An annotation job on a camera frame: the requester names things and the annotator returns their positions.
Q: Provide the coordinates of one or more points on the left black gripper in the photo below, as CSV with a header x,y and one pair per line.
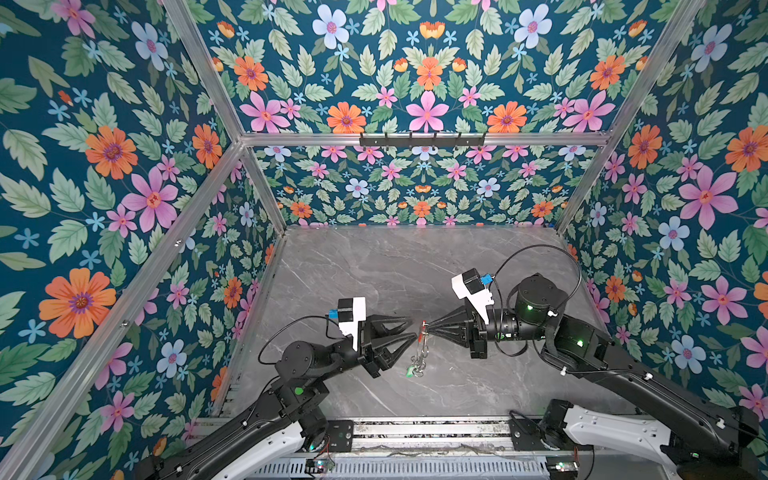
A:
x,y
374,342

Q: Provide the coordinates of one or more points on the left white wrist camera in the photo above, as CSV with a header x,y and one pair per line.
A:
x,y
349,316

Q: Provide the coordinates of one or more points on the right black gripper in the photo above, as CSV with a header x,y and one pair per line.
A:
x,y
476,338

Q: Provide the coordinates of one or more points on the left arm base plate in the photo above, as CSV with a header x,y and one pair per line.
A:
x,y
337,437

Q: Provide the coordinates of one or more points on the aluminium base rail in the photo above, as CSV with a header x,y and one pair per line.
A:
x,y
453,448

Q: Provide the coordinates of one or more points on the black hook rail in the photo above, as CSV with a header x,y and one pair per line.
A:
x,y
407,140

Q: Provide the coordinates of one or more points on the metal keyring with red handle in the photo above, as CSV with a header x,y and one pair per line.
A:
x,y
419,360

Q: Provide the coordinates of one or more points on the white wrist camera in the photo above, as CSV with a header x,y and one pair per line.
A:
x,y
349,316
474,287

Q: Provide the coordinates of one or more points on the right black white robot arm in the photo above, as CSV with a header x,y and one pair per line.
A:
x,y
686,434

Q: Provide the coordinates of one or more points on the small circuit board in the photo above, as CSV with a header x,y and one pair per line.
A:
x,y
559,469
314,467

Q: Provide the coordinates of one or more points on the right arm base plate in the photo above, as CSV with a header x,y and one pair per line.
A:
x,y
527,433

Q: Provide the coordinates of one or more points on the left small circuit board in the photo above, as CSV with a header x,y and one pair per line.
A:
x,y
314,467

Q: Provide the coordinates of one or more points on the right small circuit board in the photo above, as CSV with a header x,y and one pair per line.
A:
x,y
559,469

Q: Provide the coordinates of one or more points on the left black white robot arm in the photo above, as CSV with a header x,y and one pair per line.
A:
x,y
286,416

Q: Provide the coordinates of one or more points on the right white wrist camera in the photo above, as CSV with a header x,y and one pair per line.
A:
x,y
474,287

